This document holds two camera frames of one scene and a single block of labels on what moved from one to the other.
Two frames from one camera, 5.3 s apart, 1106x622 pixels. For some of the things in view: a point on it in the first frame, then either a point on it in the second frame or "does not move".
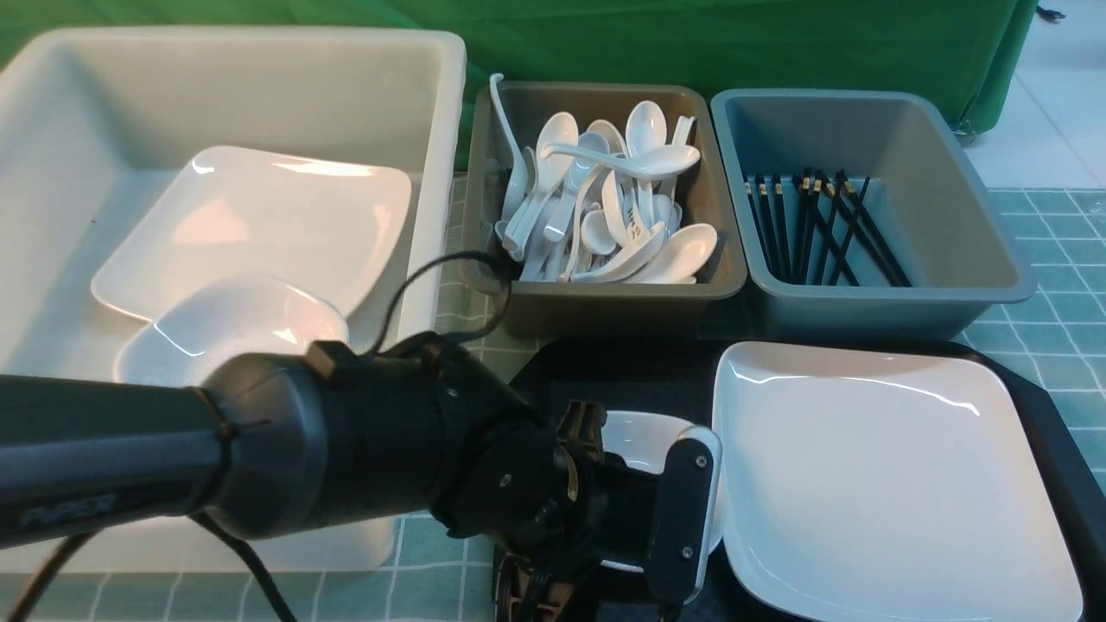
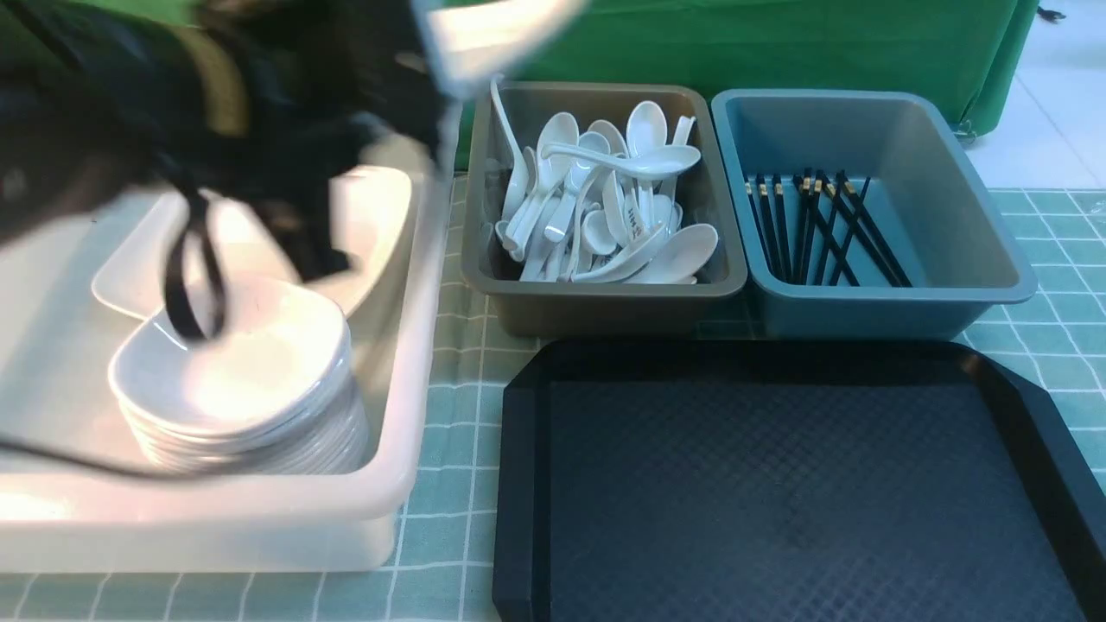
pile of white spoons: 590,204 does not move
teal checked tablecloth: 443,574 does not move
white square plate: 880,484 to 472,45
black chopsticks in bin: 812,226 does not move
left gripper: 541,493 to 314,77
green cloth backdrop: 978,49 does not move
